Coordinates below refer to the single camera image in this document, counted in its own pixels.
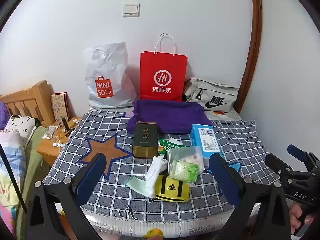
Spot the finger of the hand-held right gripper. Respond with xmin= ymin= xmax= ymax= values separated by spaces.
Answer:
xmin=287 ymin=144 xmax=320 ymax=173
xmin=264 ymin=153 xmax=293 ymax=180

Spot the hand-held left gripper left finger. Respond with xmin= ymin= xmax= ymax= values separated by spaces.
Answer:
xmin=25 ymin=152 xmax=109 ymax=240

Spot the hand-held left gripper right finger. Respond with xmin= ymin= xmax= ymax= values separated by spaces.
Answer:
xmin=209 ymin=152 xmax=292 ymax=240

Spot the mesh drawstring pouch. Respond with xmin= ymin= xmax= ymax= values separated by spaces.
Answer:
xmin=167 ymin=145 xmax=205 ymax=187

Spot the light green sock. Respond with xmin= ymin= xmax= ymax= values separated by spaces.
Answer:
xmin=124 ymin=175 xmax=150 ymax=193

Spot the yellow black sock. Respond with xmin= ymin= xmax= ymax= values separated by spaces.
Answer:
xmin=154 ymin=174 xmax=190 ymax=203

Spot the green tissue packet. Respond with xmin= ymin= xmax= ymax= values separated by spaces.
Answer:
xmin=157 ymin=137 xmax=185 ymax=159

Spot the white sock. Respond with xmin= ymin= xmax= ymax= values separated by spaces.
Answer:
xmin=145 ymin=155 xmax=169 ymax=197

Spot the person's right hand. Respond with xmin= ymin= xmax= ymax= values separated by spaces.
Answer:
xmin=289 ymin=201 xmax=315 ymax=230

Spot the checkered blanket with stars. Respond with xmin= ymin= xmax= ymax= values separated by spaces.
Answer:
xmin=44 ymin=107 xmax=280 ymax=220

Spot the blue tissue box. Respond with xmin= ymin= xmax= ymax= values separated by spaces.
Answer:
xmin=190 ymin=124 xmax=224 ymax=165

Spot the wooden nightstand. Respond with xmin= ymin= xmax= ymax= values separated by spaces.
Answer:
xmin=36 ymin=116 xmax=82 ymax=167

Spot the clear plastic wrapper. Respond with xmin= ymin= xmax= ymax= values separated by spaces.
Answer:
xmin=41 ymin=125 xmax=59 ymax=140

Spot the green sheet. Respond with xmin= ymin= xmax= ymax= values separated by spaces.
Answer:
xmin=16 ymin=126 xmax=48 ymax=230

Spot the dark tin box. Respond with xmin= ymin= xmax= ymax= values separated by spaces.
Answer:
xmin=132 ymin=121 xmax=159 ymax=158

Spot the patterned notebook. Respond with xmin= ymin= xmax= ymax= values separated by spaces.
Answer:
xmin=51 ymin=92 xmax=70 ymax=128

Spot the colourful quilt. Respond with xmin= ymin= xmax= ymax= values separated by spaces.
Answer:
xmin=0 ymin=130 xmax=28 ymax=240

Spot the yellow toy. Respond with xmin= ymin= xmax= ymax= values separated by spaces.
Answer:
xmin=145 ymin=227 xmax=164 ymax=240

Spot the purple towel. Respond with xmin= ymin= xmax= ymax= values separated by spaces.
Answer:
xmin=126 ymin=99 xmax=213 ymax=135

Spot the grey waist bag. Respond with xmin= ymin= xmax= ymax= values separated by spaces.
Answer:
xmin=184 ymin=77 xmax=239 ymax=113

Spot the white pillow with black flowers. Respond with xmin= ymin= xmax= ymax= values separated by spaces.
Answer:
xmin=4 ymin=115 xmax=40 ymax=148

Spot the wooden headboard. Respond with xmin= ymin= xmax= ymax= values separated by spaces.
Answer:
xmin=0 ymin=80 xmax=55 ymax=128

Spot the white plastic shopping bag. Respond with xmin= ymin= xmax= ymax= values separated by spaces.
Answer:
xmin=83 ymin=42 xmax=138 ymax=108

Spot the purple plush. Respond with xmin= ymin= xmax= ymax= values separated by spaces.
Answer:
xmin=0 ymin=102 xmax=8 ymax=130

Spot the red paper bag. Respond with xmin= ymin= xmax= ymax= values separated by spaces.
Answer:
xmin=139 ymin=33 xmax=188 ymax=102

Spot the black cable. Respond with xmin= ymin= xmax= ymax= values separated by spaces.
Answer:
xmin=0 ymin=144 xmax=28 ymax=213

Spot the wooden door frame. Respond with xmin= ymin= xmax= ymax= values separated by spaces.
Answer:
xmin=235 ymin=0 xmax=262 ymax=115

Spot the white light switch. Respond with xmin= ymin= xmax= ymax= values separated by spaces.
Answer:
xmin=123 ymin=4 xmax=141 ymax=18

